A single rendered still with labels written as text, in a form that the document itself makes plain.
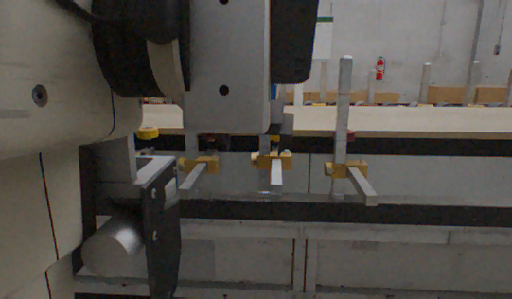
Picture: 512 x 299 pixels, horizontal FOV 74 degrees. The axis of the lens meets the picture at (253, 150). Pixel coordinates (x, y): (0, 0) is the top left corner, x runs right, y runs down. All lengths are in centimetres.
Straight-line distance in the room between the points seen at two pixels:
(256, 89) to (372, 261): 149
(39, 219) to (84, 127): 10
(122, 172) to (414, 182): 128
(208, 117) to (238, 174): 120
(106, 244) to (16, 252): 8
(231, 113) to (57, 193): 17
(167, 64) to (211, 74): 3
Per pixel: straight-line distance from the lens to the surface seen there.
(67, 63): 21
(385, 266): 168
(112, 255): 34
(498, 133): 157
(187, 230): 131
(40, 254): 30
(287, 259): 160
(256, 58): 20
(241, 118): 20
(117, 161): 36
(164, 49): 21
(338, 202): 119
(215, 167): 116
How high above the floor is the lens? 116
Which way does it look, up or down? 15 degrees down
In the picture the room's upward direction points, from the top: straight up
